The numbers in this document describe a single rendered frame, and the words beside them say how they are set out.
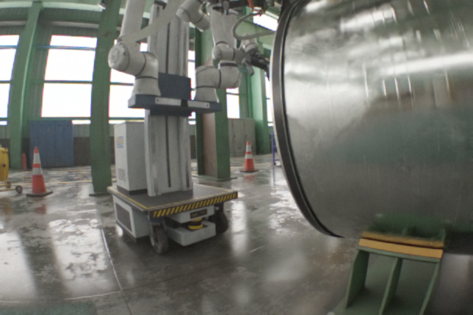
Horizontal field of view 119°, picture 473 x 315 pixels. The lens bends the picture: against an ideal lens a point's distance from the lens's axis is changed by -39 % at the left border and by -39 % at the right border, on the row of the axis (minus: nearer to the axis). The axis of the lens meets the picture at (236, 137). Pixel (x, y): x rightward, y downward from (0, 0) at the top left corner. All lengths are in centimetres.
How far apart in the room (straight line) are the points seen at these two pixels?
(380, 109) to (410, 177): 17
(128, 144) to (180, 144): 37
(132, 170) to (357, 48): 150
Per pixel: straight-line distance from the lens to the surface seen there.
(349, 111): 55
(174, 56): 181
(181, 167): 166
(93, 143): 347
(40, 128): 1000
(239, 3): 100
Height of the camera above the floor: 65
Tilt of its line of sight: 2 degrees up
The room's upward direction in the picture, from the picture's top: 3 degrees counter-clockwise
